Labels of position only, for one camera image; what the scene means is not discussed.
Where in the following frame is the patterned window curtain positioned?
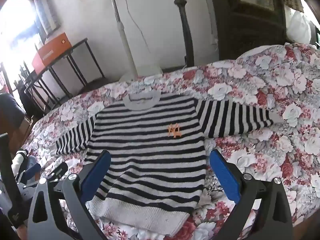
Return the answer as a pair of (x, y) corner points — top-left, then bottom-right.
(24, 0), (62, 39)

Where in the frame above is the black and white striped sweater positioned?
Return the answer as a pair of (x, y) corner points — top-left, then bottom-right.
(55, 91), (284, 234)

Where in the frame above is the orange box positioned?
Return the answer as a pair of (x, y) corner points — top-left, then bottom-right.
(32, 32), (73, 73)

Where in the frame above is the floral blanket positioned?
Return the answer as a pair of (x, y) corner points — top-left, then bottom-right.
(21, 42), (320, 240)

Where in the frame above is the dark wooden bed post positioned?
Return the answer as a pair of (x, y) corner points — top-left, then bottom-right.
(166, 0), (195, 67)

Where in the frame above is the black bar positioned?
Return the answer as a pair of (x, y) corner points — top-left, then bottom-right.
(0, 132), (23, 207)

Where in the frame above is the white plastic bag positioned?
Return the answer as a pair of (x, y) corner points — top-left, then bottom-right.
(286, 10), (312, 44)

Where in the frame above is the dark wooden cabinet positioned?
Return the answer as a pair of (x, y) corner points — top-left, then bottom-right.
(207, 0), (300, 60)

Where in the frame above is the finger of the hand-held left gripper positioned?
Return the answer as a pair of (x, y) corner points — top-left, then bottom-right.
(47, 162), (69, 182)
(24, 163), (42, 178)

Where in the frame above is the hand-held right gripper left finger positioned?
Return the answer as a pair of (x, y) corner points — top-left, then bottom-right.
(27, 149), (112, 240)

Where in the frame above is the white fan cable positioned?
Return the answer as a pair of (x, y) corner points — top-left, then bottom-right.
(117, 0), (148, 45)

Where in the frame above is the black metal shelf rack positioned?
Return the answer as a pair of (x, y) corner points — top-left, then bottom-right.
(24, 38), (105, 110)

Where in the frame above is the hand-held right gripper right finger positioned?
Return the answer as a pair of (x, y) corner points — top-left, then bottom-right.
(209, 149), (293, 240)

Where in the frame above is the brown wooden chair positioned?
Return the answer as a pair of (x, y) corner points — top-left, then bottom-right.
(0, 62), (34, 145)

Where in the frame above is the white standing fan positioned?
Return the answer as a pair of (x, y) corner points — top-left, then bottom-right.
(103, 0), (163, 82)

